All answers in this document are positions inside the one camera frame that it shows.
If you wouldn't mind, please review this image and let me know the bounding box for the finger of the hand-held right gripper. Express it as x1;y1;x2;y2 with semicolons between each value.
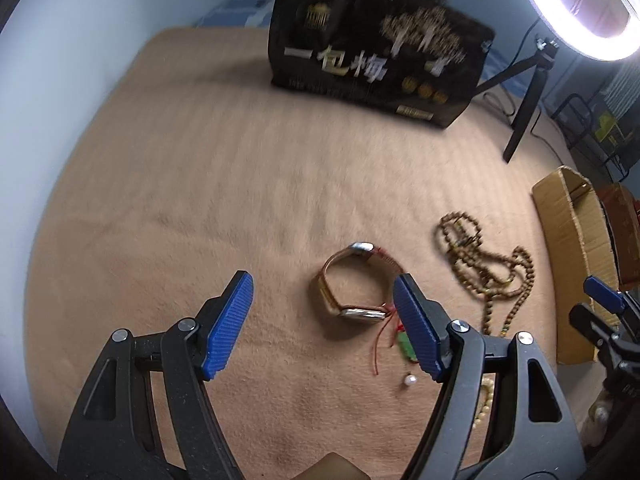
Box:
583;275;640;323
569;303;640;363

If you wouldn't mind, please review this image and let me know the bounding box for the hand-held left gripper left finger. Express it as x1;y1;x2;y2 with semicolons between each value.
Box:
57;271;254;480

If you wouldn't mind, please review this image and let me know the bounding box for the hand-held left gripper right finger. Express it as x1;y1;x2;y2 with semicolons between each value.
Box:
394;274;586;480

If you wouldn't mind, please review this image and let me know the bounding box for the gold wrist watch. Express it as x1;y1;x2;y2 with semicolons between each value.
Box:
318;242;401;320

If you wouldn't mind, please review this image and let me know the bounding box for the open cardboard box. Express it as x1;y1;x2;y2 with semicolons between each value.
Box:
531;166;623;366

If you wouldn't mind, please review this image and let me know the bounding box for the reddish brown wooden box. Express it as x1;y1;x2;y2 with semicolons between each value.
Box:
595;183;640;291

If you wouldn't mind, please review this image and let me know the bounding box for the tan blanket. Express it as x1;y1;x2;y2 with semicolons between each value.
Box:
22;26;608;480

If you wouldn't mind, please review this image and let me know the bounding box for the yellow green packet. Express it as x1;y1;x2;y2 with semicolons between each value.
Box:
594;110;626;148

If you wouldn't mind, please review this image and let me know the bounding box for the black metal rack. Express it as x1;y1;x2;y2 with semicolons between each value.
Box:
550;94;630;181

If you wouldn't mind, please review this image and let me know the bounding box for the black light tripod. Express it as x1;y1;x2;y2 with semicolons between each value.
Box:
475;35;560;164

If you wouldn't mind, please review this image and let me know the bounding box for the black printed bag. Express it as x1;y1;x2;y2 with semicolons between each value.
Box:
267;0;496;129

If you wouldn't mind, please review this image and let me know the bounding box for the blue patterned sheet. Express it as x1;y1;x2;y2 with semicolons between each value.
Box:
192;0;278;29

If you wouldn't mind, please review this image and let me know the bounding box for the red string green pendant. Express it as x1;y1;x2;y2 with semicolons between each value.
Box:
372;246;420;377

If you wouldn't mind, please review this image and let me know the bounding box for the brown wooden bead necklace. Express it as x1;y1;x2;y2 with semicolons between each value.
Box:
439;211;536;338

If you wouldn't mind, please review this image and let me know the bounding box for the cream bead bracelet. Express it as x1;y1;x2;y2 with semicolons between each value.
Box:
469;376;497;430

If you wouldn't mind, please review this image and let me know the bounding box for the white ring light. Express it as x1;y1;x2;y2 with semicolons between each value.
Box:
511;0;640;62

